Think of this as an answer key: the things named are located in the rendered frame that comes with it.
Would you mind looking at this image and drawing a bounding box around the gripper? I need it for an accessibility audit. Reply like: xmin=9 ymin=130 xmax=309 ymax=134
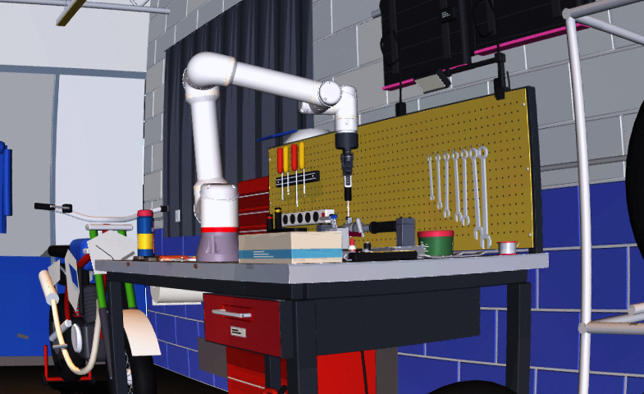
xmin=336 ymin=131 xmax=359 ymax=203

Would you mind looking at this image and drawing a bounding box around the silver clutch lever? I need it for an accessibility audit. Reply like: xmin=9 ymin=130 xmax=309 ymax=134
xmin=321 ymin=213 xmax=368 ymax=239

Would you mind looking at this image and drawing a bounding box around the dark grey clamp block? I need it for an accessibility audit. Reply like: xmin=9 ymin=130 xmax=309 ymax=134
xmin=395 ymin=216 xmax=420 ymax=249

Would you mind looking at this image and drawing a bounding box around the black tray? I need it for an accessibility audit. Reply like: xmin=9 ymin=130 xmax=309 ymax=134
xmin=348 ymin=248 xmax=420 ymax=263

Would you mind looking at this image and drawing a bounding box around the black tool rack bar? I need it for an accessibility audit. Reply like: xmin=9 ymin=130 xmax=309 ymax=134
xmin=275 ymin=170 xmax=322 ymax=186

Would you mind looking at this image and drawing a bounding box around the yellow pegboard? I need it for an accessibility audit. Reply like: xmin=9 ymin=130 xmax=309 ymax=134
xmin=267 ymin=86 xmax=544 ymax=255

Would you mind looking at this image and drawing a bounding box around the white dome lamp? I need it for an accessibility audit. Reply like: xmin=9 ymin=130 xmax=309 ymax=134
xmin=255 ymin=126 xmax=335 ymax=146

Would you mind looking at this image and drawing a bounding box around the beige box with blue stripe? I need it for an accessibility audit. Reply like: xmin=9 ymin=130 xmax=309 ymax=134
xmin=237 ymin=231 xmax=345 ymax=265

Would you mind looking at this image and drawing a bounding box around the black workbench with grey top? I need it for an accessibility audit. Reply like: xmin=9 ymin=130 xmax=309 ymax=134
xmin=94 ymin=252 xmax=550 ymax=394

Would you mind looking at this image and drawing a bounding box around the red tool chest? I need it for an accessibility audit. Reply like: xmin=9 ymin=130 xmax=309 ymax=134
xmin=237 ymin=176 xmax=271 ymax=236

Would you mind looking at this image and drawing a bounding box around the green tub with red lid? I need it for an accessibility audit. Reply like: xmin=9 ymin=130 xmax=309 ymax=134
xmin=417 ymin=229 xmax=456 ymax=259

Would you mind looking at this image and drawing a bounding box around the red drawer cabinet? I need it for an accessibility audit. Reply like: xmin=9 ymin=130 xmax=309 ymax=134
xmin=202 ymin=292 xmax=377 ymax=394

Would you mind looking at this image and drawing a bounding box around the black overhead panel pink edge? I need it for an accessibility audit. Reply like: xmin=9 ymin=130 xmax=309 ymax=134
xmin=377 ymin=0 xmax=591 ymax=117

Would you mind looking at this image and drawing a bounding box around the black curtain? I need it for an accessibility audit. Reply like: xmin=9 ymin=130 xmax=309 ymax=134
xmin=162 ymin=0 xmax=315 ymax=239

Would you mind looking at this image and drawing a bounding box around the white paper roll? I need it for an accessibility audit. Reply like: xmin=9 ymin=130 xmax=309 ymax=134
xmin=149 ymin=285 xmax=207 ymax=307

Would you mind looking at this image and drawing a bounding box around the blue yellow red can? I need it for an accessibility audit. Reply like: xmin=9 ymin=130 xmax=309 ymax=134
xmin=136 ymin=208 xmax=156 ymax=259

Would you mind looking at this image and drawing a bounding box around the white tube rack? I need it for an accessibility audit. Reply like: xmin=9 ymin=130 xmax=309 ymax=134
xmin=561 ymin=0 xmax=644 ymax=394

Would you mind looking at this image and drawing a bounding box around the motorcycle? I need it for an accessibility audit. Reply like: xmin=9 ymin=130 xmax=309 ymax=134
xmin=33 ymin=202 xmax=171 ymax=394

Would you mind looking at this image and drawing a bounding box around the grey ceiling pipe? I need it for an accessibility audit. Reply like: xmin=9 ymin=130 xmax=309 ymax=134
xmin=0 ymin=0 xmax=171 ymax=27

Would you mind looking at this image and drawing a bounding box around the black handlebar grip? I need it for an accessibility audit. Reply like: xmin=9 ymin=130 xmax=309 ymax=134
xmin=366 ymin=219 xmax=400 ymax=236

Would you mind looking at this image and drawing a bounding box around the grey socket rail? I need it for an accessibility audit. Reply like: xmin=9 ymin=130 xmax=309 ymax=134
xmin=274 ymin=208 xmax=337 ymax=230

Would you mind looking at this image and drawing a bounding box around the red handled screwdriver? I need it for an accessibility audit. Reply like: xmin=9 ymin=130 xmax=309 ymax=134
xmin=290 ymin=143 xmax=299 ymax=208

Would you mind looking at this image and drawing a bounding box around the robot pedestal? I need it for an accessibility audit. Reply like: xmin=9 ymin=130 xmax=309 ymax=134
xmin=195 ymin=232 xmax=240 ymax=263

